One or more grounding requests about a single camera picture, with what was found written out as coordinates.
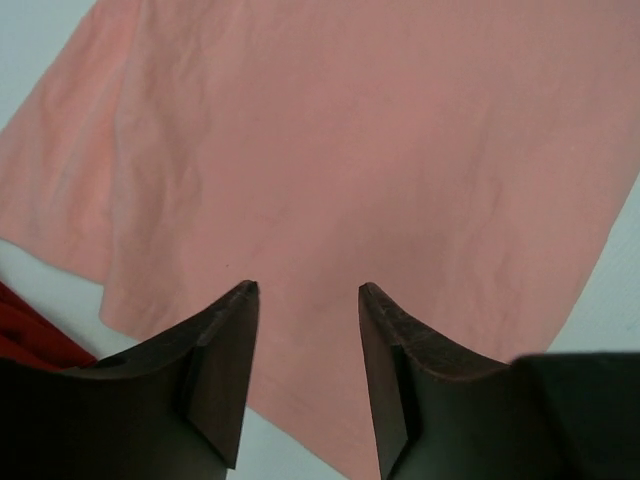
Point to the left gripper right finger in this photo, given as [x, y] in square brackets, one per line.
[442, 411]

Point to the pink t-shirt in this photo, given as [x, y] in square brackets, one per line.
[469, 157]

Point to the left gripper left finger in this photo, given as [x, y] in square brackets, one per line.
[171, 407]

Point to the red folded t-shirt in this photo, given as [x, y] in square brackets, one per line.
[30, 339]

